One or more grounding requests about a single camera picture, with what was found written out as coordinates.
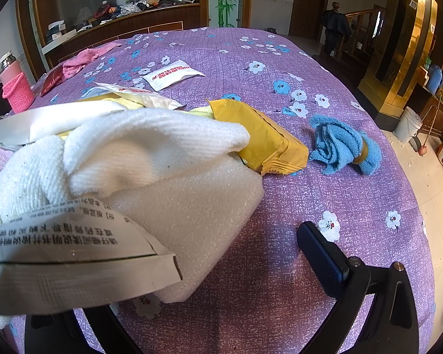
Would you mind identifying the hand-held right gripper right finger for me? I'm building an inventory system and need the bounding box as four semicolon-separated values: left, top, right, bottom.
296;221;420;354

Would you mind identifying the blue plastic container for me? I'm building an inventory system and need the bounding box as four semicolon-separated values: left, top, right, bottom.
424;63;443;94

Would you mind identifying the pink cloth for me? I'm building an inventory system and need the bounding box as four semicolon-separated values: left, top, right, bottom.
61;41;122;80

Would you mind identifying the plain white plastic packet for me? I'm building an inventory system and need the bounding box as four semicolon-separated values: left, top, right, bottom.
0;101;124;146

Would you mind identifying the mustard yellow packet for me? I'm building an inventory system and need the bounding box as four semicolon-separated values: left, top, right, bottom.
206;98;310;177

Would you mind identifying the wooden stair railing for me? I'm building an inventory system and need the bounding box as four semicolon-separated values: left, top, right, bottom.
332;2;386;60

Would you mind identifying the dark jacket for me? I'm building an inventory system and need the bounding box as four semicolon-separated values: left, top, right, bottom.
321;9;351;56

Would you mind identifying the yellow towel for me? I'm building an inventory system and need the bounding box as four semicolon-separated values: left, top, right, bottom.
74;94;216;120

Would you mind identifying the broom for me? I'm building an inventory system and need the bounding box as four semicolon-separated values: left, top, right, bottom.
417;96;443;155

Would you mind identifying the wooden cabinet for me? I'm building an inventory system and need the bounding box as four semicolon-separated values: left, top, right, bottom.
40;2;202;69

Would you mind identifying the white packet with red print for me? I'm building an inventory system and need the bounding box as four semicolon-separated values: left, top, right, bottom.
94;82;181;110
140;60;206;91

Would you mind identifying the white towel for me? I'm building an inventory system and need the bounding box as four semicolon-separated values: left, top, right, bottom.
0;110;251;234

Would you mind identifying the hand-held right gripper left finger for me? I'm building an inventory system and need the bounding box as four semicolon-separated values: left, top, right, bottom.
30;308;143;354

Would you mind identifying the wooden door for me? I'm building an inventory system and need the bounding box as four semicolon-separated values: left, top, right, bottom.
289;0;333;41

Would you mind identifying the white foam block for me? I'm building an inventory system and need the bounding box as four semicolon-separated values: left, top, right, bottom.
106;161;266;305

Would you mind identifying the pink bottle with knitted sleeve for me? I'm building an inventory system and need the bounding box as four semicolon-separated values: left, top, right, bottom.
0;51;35;114

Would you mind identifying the white packet with black text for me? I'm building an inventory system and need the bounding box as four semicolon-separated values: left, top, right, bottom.
0;197;184;317

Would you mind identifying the purple floral bedsheet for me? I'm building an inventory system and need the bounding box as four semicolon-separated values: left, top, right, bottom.
0;26;438;354

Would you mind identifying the pink striped bag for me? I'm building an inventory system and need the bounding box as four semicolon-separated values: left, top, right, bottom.
0;145;21;178

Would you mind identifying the blue cloth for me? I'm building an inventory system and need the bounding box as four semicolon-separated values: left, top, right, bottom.
308;114;382;176

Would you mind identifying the clutter pile on cabinet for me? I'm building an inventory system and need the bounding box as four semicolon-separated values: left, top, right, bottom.
46;0;200;41

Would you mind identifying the white bucket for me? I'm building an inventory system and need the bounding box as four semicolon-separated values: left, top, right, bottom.
393;106;423;144

